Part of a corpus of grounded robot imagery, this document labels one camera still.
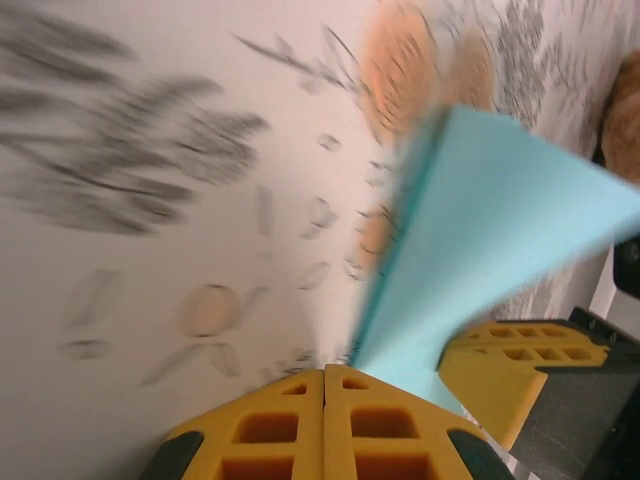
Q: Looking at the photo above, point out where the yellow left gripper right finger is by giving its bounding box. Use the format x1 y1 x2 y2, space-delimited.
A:
323 363 516 480

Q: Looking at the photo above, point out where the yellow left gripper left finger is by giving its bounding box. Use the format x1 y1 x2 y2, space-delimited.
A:
144 367 326 480

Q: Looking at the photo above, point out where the light blue cloth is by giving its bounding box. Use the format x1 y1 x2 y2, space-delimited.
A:
352 103 640 419

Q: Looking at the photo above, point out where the brown teddy bear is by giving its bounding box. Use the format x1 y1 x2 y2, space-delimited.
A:
598 49 640 177

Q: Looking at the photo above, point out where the floral printed tablecloth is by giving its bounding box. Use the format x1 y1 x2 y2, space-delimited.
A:
0 0 640 480

